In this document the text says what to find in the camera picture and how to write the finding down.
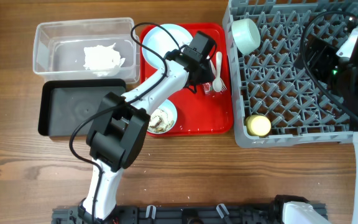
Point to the light blue plate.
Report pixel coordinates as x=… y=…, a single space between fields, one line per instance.
x=160 y=42

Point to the light blue rice bowl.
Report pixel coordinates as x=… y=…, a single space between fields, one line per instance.
x=168 y=105

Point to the clear plastic bin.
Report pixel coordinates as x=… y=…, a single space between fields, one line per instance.
x=58 y=49

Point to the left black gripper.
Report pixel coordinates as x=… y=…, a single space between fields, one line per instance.
x=208 y=73

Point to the crumpled white tissue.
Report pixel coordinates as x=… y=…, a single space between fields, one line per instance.
x=102 y=58

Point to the red serving tray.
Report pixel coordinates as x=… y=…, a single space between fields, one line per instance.
x=204 y=113

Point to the black plastic tray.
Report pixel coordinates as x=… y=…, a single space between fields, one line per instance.
x=67 y=103

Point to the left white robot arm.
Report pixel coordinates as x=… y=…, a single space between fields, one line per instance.
x=118 y=129

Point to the grey dishwasher rack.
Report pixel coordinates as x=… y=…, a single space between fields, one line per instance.
x=266 y=81

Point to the black mounting rail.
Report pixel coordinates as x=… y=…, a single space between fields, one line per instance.
x=257 y=213

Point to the rice and food scraps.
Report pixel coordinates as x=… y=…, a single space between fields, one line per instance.
x=161 y=121

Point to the red snack wrapper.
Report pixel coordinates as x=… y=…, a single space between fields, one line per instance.
x=207 y=88

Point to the yellow plastic cup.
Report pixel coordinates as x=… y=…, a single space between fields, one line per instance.
x=258 y=125

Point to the white plastic spoon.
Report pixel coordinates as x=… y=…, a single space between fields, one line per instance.
x=217 y=83

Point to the white plastic fork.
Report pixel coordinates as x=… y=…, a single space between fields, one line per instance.
x=214 y=71

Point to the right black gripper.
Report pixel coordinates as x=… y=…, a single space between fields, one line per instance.
x=319 y=58

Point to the green bowl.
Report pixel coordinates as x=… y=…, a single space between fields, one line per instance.
x=246 y=35

